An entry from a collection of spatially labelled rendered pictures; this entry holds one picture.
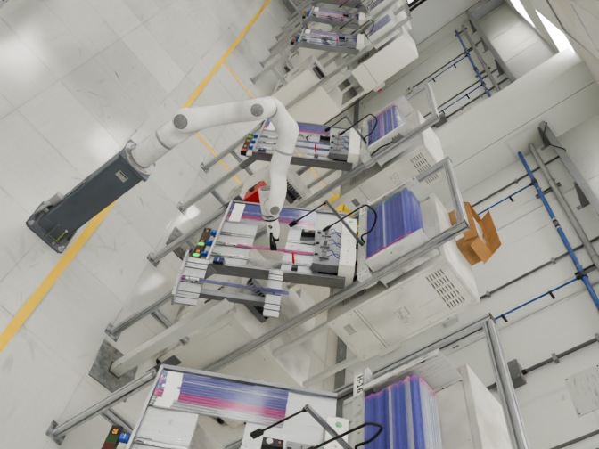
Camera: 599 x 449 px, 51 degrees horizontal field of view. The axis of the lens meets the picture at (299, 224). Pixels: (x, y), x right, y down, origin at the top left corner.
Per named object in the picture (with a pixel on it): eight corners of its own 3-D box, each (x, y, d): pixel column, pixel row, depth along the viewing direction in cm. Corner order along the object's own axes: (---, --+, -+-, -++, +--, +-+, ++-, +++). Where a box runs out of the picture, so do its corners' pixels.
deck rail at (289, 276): (204, 273, 322) (204, 263, 319) (205, 271, 324) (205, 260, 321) (343, 289, 318) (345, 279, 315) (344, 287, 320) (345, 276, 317)
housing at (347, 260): (336, 287, 321) (339, 264, 314) (340, 238, 363) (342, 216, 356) (351, 289, 320) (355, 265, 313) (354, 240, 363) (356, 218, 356)
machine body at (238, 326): (149, 363, 356) (231, 314, 333) (181, 290, 417) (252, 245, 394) (225, 432, 378) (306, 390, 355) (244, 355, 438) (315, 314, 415)
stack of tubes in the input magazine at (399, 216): (366, 258, 312) (413, 231, 302) (366, 209, 357) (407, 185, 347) (381, 275, 317) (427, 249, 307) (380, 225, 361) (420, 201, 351)
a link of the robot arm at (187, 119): (185, 132, 317) (170, 135, 302) (181, 108, 314) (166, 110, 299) (279, 118, 302) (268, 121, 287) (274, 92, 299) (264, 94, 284)
